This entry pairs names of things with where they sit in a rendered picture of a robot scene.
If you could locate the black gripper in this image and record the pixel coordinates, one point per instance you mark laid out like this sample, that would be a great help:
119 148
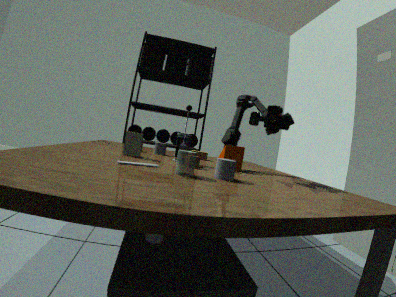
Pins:
271 122

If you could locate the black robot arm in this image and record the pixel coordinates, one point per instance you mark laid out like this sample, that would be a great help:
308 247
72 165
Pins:
232 134

